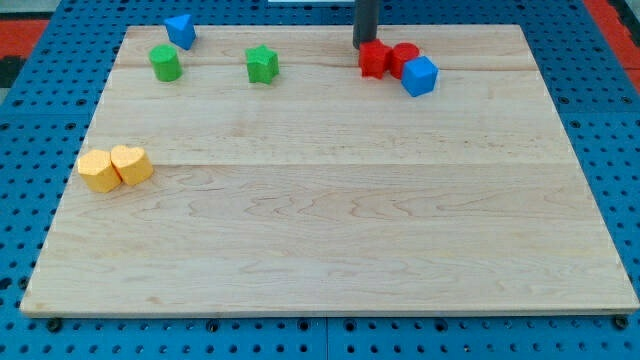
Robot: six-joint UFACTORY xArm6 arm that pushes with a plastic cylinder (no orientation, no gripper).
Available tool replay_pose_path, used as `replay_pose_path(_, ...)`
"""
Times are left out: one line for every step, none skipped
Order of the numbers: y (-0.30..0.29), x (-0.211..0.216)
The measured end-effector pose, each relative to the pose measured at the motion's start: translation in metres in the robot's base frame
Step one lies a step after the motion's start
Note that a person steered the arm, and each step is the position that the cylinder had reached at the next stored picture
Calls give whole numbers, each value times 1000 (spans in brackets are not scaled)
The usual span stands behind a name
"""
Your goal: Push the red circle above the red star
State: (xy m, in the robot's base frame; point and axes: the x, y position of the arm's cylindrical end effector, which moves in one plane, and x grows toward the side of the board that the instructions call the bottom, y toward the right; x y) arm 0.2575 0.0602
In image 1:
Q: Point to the blue triangle block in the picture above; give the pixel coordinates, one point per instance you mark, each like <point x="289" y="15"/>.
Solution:
<point x="181" y="30"/>

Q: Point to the wooden board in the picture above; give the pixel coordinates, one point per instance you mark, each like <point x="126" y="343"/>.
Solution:
<point x="328" y="194"/>

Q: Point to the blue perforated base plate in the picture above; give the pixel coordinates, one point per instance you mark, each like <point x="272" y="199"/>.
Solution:
<point x="49" y="107"/>

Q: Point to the yellow heart block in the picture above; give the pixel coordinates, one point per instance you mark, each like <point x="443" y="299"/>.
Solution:
<point x="132" y="164"/>

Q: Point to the blue cube block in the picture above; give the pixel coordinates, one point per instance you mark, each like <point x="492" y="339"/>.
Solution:
<point x="419" y="76"/>

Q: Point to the red star block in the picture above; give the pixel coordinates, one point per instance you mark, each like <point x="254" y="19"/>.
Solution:
<point x="374" y="58"/>

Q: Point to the green star block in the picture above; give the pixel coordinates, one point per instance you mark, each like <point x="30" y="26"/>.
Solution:
<point x="262" y="64"/>

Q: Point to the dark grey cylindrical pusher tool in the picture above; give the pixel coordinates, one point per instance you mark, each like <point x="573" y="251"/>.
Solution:
<point x="365" y="21"/>

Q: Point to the yellow pentagon block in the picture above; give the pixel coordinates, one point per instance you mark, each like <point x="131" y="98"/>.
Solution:
<point x="96" y="169"/>

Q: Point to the red cylinder block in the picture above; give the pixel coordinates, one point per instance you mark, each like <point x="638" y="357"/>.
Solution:
<point x="402" y="53"/>

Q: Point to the green cylinder block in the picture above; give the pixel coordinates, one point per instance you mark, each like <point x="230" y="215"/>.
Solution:
<point x="165" y="63"/>

